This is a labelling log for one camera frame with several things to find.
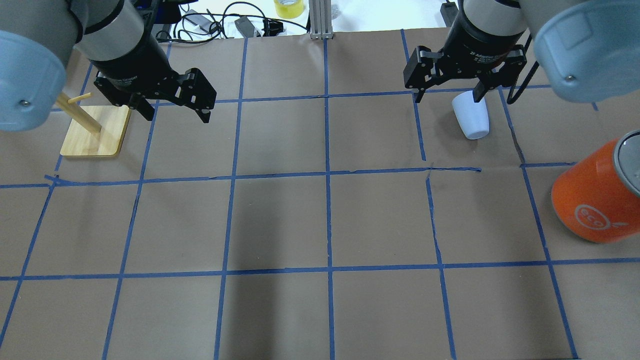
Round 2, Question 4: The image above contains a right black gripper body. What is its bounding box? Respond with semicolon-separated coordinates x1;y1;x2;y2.
439;10;525;79

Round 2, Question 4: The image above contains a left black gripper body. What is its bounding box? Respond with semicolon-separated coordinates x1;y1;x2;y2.
90;34;179;106

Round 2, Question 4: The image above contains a light blue plastic cup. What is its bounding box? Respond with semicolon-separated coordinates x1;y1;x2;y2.
451;91;490;141

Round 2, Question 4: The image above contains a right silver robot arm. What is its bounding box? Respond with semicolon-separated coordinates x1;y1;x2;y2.
403;0;640;103

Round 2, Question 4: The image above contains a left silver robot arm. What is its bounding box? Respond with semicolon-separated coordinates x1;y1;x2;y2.
0;0;217;132

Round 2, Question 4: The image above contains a wooden cup holder tree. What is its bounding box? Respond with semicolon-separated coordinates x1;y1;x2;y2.
55;92;131;158

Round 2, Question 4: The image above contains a black power adapter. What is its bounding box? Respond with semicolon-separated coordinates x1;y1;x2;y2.
234;16;262;38

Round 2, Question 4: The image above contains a yellow tape roll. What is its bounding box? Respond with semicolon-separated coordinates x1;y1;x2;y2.
273;0;306;19

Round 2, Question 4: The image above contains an aluminium frame post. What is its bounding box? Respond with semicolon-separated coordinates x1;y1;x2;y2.
308;0;334;40

